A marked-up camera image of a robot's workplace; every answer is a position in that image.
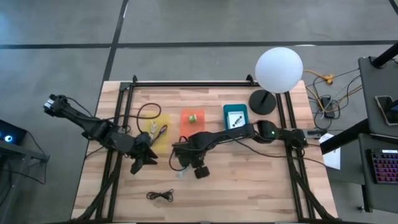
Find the black power strip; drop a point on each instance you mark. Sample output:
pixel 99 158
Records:
pixel 327 107

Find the backlit computer keyboard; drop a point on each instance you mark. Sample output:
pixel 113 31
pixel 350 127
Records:
pixel 385 168

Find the black aluminium table frame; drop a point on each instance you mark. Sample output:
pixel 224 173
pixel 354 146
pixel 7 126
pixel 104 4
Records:
pixel 186 84

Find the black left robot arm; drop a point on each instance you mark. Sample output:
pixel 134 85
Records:
pixel 96 129

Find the orange translucent plastic bin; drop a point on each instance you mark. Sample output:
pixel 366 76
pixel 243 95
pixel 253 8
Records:
pixel 188 129

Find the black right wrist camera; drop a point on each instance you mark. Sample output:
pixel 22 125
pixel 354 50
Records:
pixel 180 145

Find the white booklet with scooter print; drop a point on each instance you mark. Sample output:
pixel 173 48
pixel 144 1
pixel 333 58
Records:
pixel 236 120

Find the dark metal side stand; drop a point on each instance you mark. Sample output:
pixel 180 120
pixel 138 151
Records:
pixel 18 151

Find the grey desk with keyboard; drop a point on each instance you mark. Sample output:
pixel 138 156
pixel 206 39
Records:
pixel 382 196

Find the black box with blue light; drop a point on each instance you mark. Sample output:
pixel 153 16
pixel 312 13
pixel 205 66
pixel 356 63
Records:
pixel 15 132

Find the black round pole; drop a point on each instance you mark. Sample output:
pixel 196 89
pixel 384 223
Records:
pixel 385 56

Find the teal plastic bin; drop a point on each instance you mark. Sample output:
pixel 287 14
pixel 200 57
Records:
pixel 235 108

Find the black smartphone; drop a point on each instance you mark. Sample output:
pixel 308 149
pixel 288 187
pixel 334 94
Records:
pixel 385 109

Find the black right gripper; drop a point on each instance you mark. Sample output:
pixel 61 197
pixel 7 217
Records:
pixel 191 155

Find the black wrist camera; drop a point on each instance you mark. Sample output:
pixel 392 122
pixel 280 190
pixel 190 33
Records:
pixel 180 145
pixel 144 136

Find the grey desk with phone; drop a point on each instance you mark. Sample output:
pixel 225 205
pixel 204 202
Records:
pixel 370 81

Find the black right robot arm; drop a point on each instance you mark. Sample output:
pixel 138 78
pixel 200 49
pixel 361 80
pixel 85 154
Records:
pixel 230 135

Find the white globe table lamp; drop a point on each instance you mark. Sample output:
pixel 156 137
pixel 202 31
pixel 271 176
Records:
pixel 279 70

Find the yellow translucent plastic bin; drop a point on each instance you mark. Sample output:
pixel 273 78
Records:
pixel 164 144

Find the small green item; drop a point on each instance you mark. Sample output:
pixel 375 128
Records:
pixel 192 118

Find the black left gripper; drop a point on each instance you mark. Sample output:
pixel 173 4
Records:
pixel 140 149

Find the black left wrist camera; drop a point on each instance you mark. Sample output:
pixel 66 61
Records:
pixel 144 136

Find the black diagonal beam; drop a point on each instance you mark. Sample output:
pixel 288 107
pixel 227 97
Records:
pixel 345 137

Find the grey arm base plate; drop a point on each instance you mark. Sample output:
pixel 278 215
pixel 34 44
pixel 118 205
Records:
pixel 312 133

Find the white paper sheet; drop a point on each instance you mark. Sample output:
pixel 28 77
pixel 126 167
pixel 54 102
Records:
pixel 332 157

